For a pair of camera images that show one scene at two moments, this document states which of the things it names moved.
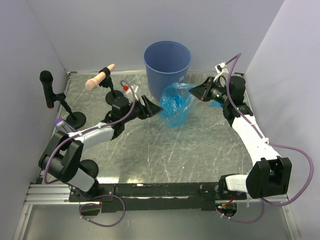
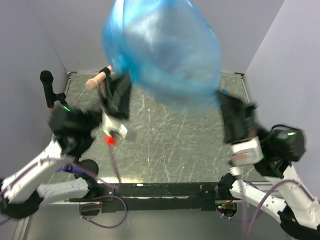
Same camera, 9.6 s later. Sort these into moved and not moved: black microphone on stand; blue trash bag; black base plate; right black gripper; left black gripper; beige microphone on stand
Moved: right black gripper; left black gripper; blue trash bag
Not moved: beige microphone on stand; black microphone on stand; black base plate
